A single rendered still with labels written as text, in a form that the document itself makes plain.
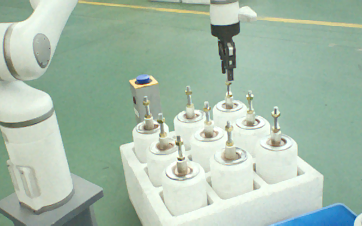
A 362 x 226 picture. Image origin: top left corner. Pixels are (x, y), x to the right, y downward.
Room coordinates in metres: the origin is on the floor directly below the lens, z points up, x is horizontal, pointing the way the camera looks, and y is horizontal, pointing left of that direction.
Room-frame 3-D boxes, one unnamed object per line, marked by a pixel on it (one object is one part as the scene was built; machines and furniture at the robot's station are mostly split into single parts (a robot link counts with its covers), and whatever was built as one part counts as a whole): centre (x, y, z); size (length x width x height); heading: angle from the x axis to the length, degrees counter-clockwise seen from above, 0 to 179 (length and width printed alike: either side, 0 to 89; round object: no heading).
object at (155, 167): (0.91, 0.05, 0.16); 0.10 x 0.10 x 0.18
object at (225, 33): (1.09, -0.14, 0.45); 0.08 x 0.08 x 0.09
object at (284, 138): (0.87, -0.21, 0.25); 0.08 x 0.08 x 0.01
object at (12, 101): (0.69, 0.26, 0.54); 0.09 x 0.09 x 0.17; 78
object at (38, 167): (0.69, 0.26, 0.39); 0.09 x 0.09 x 0.17; 47
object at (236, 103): (1.09, -0.14, 0.25); 0.08 x 0.08 x 0.01
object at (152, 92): (1.20, 0.10, 0.16); 0.07 x 0.07 x 0.31; 19
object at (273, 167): (0.87, -0.21, 0.16); 0.10 x 0.10 x 0.18
